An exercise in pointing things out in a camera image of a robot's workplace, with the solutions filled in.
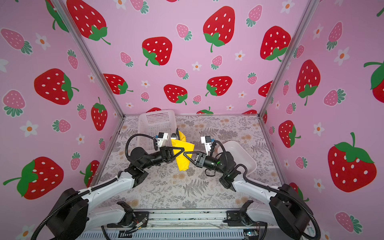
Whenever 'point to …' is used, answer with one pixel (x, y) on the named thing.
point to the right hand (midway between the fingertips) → (183, 155)
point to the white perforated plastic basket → (151, 124)
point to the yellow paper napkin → (183, 163)
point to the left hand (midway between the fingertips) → (183, 152)
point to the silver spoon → (174, 136)
